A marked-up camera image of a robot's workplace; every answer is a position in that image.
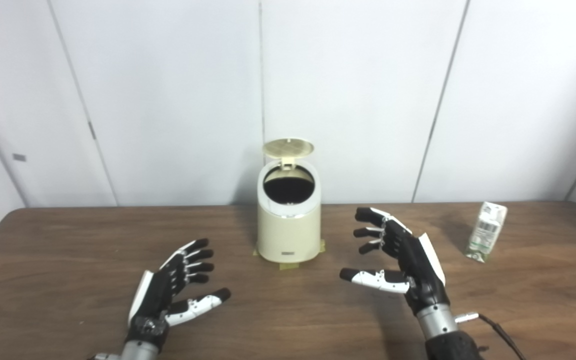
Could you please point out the small black wall seam clip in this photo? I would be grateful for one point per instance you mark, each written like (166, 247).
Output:
(92, 131)

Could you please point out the small white green milk carton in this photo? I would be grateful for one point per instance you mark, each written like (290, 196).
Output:
(485, 232)

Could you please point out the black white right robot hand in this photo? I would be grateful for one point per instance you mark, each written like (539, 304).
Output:
(423, 275)

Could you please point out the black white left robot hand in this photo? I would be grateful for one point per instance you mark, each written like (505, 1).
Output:
(155, 300)

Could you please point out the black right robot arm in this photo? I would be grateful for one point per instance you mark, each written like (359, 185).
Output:
(448, 342)

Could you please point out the cream-colored round bin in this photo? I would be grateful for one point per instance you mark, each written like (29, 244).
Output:
(288, 235)

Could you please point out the small gray wall label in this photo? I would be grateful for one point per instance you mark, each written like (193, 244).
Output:
(19, 157)

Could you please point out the cream round bin lid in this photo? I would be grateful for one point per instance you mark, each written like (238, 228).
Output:
(288, 146)

